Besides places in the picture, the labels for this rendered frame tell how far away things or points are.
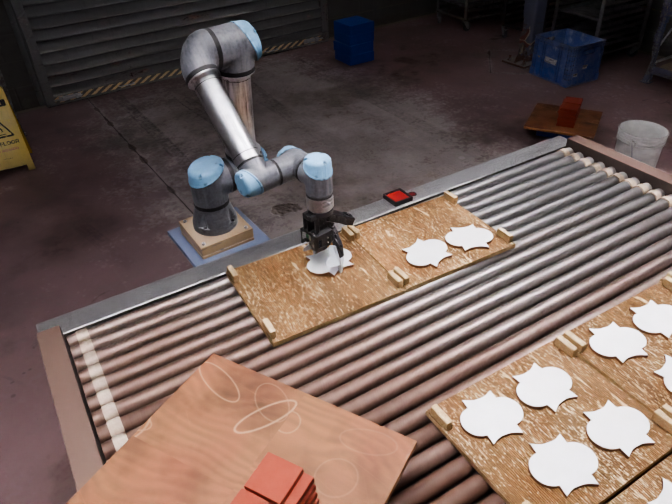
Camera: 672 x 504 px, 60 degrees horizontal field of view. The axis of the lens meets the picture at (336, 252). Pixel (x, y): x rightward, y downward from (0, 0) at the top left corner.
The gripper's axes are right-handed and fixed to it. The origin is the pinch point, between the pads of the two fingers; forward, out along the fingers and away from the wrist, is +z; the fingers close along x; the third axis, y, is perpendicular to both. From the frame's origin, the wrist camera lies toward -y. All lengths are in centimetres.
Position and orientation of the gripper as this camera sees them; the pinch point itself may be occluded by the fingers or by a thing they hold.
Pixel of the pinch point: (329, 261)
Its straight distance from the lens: 173.1
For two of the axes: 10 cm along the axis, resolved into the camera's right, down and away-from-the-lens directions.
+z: 0.4, 8.0, 5.9
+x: 6.6, 4.2, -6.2
